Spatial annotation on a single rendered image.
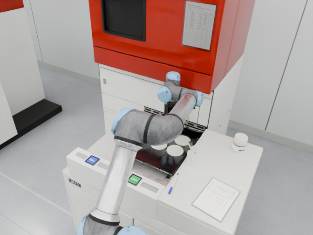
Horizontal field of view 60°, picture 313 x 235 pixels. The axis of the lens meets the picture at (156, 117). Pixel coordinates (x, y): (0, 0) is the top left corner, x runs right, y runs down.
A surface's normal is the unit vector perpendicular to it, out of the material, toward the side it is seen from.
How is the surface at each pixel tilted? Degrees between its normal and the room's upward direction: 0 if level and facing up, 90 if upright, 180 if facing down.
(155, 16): 90
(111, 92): 90
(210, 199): 0
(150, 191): 0
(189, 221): 90
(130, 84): 90
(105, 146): 0
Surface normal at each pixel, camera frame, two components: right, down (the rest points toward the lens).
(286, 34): -0.49, 0.48
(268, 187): 0.04, -0.82
